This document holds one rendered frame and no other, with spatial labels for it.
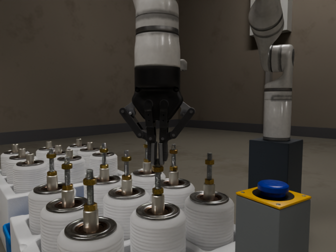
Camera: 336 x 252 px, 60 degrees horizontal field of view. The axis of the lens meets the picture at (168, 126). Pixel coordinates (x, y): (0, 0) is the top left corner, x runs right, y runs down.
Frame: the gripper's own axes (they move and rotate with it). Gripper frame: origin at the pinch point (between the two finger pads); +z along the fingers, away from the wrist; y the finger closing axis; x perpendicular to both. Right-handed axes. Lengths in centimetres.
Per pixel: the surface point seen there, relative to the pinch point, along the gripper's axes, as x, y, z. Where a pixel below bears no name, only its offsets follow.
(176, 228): -3.3, 3.5, 11.6
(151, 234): -4.7, -0.4, 12.0
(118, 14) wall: 335, -102, -120
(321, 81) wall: 307, 143, -29
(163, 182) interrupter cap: 16.9, -1.2, 10.0
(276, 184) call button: -8.9, 17.2, 2.3
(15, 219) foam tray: 9.5, -33.1, 17.3
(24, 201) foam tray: 25, -41, 19
